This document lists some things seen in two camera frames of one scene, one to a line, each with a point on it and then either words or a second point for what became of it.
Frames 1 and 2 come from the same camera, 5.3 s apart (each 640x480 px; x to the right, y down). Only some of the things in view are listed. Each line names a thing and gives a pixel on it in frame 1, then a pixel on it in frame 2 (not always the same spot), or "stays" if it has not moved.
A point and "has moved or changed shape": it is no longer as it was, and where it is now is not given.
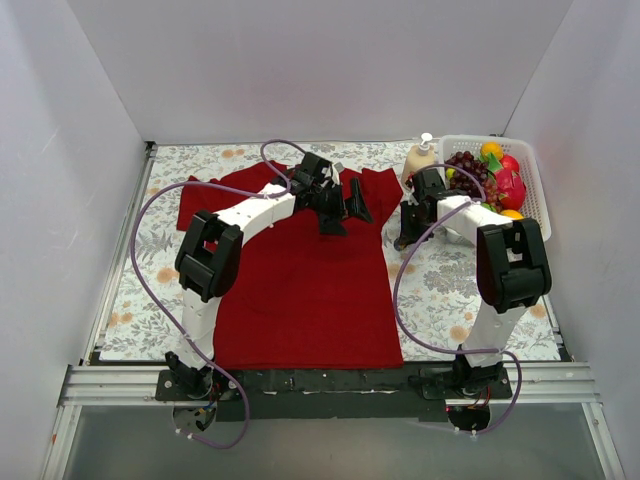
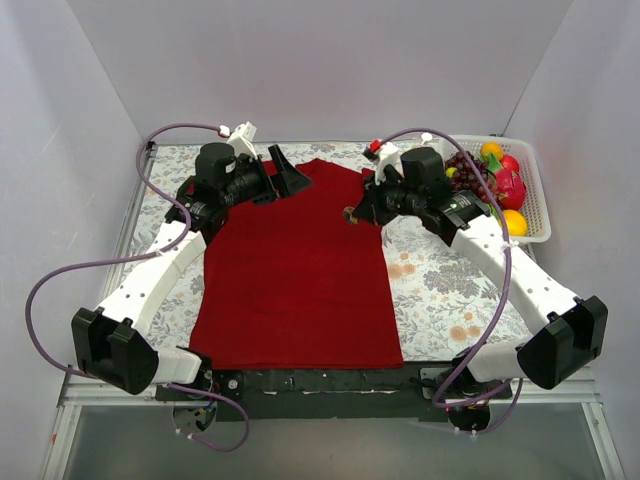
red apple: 509,162 stays
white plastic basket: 529,166 stays
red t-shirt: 303,299 stays
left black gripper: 338,206 to 270,179
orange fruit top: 492,147 stays
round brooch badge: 400,244 has moved or changed shape
